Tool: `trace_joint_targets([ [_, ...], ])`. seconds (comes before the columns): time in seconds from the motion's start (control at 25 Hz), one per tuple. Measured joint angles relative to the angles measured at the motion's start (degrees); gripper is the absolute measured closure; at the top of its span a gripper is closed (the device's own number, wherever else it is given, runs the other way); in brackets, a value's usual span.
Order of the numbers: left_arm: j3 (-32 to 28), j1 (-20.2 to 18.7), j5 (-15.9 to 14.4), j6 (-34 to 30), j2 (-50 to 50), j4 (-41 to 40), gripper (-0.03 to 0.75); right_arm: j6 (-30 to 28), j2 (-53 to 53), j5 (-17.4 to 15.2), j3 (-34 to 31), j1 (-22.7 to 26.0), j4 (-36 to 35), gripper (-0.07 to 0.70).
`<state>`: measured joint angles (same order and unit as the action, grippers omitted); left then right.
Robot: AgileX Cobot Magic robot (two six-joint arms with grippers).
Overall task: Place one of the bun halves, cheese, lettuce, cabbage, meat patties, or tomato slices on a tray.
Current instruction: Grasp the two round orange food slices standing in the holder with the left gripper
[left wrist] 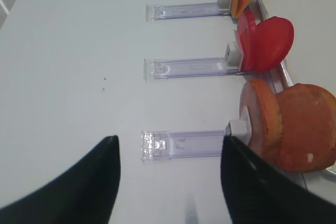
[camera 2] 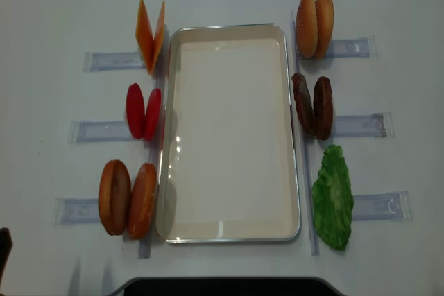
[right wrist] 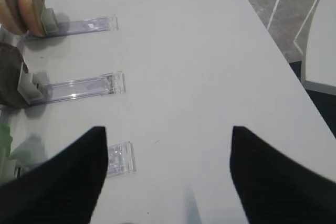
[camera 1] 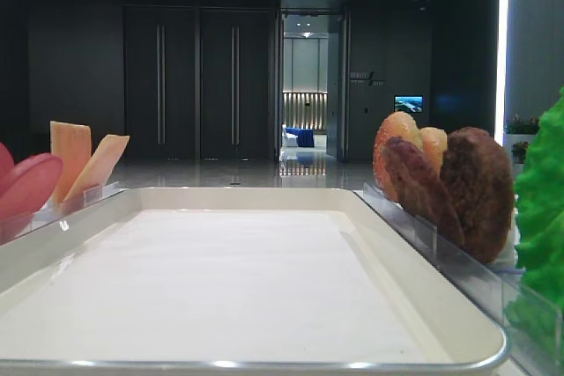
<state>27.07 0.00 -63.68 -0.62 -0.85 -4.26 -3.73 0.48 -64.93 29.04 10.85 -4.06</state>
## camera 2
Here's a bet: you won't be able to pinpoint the red tomato slice right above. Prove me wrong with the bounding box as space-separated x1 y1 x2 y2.
144 88 162 141

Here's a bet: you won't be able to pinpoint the red tomato slice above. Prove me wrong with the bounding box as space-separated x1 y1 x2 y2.
126 83 145 139
144 88 162 141

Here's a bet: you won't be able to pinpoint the brown meat patty left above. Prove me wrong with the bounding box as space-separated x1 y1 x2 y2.
291 73 314 135

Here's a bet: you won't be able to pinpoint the brown meat patty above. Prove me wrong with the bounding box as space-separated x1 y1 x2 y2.
313 76 334 141
291 73 314 135

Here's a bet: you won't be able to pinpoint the red tomato slice left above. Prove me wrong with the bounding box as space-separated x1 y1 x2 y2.
126 83 145 139

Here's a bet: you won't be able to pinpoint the brown meat patty right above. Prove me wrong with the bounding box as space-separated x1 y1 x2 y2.
313 76 334 141

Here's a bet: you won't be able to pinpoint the orange cheese slice right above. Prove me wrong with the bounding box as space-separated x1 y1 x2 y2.
151 1 165 74

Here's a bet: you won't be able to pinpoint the orange cheese slice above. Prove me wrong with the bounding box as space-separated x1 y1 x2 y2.
135 0 154 74
151 1 165 74

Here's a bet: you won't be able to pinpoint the orange cheese slice left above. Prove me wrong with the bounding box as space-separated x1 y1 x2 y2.
135 0 154 74

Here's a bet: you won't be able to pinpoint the green lettuce leaf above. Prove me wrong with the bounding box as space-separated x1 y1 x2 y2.
311 145 354 251

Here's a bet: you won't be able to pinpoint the clear rack cheese holder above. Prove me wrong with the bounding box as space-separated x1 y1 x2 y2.
83 52 145 72

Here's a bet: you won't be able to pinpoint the clear rack tomato holder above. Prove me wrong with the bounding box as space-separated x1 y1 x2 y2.
68 121 134 143

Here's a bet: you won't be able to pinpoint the clear rack lettuce holder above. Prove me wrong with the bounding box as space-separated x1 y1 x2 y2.
352 191 412 221

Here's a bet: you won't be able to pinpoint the white rectangular metal tray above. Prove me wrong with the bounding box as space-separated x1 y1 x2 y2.
155 24 300 244

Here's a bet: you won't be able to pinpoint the brown bun bottom right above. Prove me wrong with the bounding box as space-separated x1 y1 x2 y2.
127 163 157 240

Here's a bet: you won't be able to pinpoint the brown bun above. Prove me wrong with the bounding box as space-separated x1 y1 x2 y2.
98 159 131 236
127 163 157 240

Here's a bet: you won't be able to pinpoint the brown bun bottom left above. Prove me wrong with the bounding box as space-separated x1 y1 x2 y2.
98 159 131 236

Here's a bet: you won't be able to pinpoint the sesame bun top left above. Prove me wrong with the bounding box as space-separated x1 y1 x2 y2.
296 0 318 58

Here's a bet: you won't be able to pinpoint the sesame bun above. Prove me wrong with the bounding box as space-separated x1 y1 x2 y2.
296 0 318 58
314 0 334 59

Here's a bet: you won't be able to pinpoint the clear rack patty holder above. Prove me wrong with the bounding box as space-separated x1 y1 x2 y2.
331 112 395 137

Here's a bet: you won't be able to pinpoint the sesame bun top right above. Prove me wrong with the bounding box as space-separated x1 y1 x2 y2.
314 0 334 59

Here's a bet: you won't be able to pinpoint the clear rack top bun holder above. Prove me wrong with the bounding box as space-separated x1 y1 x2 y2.
325 36 378 58

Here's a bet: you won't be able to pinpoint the clear rack bun holder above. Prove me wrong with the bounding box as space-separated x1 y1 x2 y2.
325 36 378 58
53 198 101 225

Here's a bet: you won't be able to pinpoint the clear rack bottom bun holder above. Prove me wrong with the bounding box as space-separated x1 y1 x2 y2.
53 198 101 225

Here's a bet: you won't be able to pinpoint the clear long rail left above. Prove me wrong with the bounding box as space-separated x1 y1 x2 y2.
139 69 169 259

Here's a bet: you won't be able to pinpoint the clear long rail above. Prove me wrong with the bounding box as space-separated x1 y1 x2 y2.
139 69 169 259
291 10 319 256

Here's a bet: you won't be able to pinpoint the clear long rail right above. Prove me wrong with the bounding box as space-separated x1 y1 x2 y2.
291 10 319 256

